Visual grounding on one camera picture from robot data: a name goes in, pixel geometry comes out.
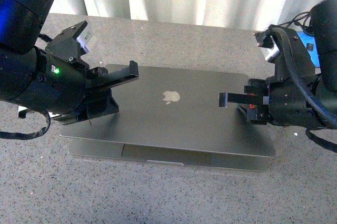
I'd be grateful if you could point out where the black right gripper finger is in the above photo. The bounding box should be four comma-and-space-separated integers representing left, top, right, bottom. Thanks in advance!
237, 104, 269, 125
219, 93, 270, 107

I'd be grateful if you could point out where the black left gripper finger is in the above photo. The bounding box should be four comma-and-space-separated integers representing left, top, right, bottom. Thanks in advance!
76, 88, 119, 122
86, 60, 139, 89

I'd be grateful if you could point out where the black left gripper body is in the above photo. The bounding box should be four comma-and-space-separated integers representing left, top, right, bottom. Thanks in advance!
35, 47, 120, 126

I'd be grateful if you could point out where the silver grey laptop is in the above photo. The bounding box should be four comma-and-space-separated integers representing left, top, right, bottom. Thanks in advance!
60, 66, 276, 171

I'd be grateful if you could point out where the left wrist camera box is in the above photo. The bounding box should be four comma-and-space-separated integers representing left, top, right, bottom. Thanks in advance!
45, 21, 96, 65

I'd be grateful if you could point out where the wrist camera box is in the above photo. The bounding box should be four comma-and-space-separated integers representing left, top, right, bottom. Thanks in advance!
253, 32, 280, 63
45, 21, 96, 65

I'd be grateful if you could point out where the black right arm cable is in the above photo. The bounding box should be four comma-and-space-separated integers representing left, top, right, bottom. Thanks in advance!
268, 25, 337, 154

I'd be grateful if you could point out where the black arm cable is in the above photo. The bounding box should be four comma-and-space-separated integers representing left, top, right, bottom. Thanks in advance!
0, 33, 53, 140
268, 25, 337, 154

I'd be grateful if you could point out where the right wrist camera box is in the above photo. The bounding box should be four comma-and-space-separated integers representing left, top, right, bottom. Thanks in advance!
253, 32, 280, 63

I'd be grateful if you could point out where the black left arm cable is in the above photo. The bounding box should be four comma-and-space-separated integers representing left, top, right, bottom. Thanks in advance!
0, 33, 53, 140

